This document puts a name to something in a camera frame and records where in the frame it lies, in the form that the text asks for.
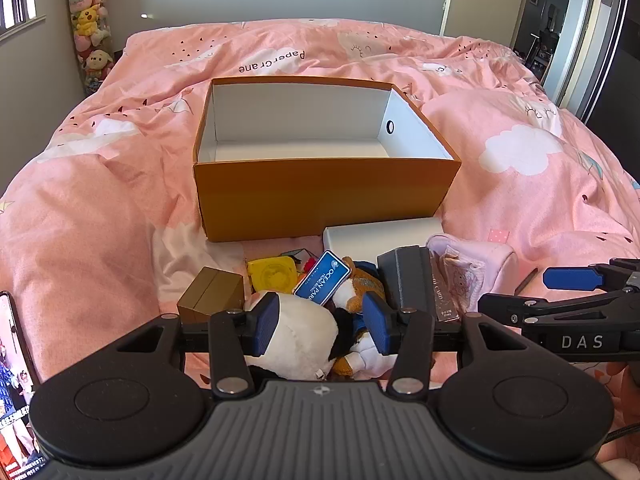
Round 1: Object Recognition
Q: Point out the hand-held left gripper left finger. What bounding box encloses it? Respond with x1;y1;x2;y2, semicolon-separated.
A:
105;292;281;397

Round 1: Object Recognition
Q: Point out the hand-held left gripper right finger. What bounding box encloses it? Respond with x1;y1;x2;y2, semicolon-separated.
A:
362;292;538;396

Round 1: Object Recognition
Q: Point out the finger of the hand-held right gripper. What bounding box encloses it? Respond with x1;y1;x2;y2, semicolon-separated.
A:
477;287;640;333
543;258;640;292

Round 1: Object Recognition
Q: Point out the panda plush toy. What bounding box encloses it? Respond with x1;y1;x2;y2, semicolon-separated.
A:
244;291;341;380

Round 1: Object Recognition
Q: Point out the small brown plush bear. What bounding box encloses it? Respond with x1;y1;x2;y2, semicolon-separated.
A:
327;257;402;377

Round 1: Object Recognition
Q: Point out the yellow plastic box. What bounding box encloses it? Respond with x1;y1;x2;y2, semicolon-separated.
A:
247;255;302;295

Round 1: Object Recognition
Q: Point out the pale pink fabric pouch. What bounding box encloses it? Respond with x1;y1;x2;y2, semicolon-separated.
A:
426;234;519;312

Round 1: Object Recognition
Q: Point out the dark grey box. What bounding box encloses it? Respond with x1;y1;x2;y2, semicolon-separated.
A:
376;245;434;311

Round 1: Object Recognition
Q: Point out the gold brown box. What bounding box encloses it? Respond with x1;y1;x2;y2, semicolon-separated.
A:
177;266;246;327

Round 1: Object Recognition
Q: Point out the reddish brown card box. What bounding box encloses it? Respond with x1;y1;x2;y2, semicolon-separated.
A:
429;249;462;324

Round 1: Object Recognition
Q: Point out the orange cardboard box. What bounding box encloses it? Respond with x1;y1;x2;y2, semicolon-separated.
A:
192;76;462;243

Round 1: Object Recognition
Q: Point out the dark pen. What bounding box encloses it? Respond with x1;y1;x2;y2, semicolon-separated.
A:
514;267;539;297

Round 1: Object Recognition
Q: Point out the blue and white card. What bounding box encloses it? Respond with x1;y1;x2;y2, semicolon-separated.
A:
292;250;351;307

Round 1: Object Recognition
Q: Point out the white rectangular box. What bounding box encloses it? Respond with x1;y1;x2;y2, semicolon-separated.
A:
322;217;444;261

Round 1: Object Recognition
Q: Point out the pink printed duvet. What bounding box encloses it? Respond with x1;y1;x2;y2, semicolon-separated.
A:
0;17;640;461

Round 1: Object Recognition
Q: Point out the smartphone with lit screen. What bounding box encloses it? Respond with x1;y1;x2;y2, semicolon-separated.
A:
0;290;42;467

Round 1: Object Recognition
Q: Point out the column of stuffed toys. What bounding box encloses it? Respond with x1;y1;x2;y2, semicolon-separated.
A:
61;0;115;97

